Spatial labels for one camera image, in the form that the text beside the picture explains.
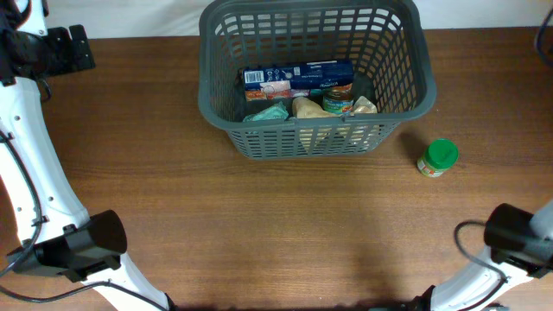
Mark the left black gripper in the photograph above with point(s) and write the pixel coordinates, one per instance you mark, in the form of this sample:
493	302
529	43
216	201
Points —
68	60

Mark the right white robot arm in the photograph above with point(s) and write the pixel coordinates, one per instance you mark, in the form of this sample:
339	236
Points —
518	249

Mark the tan grain pouch bag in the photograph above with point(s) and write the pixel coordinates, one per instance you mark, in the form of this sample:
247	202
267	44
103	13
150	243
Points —
304	108

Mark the green lid glass jar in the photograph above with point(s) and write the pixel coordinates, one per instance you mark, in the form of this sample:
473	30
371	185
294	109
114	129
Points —
440	156

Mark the grey plastic shopping basket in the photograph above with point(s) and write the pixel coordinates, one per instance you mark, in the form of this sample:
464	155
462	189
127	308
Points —
383	39

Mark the blue cardboard food box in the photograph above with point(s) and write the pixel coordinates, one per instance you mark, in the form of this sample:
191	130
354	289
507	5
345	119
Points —
299	80

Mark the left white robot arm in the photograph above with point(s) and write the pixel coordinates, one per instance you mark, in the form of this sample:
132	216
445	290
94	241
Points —
58	237

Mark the silver pull-tab tin can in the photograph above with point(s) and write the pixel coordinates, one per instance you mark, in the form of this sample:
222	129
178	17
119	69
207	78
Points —
337	101

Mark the teal wet wipes packet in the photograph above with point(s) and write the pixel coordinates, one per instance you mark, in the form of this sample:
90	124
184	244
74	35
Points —
276	111

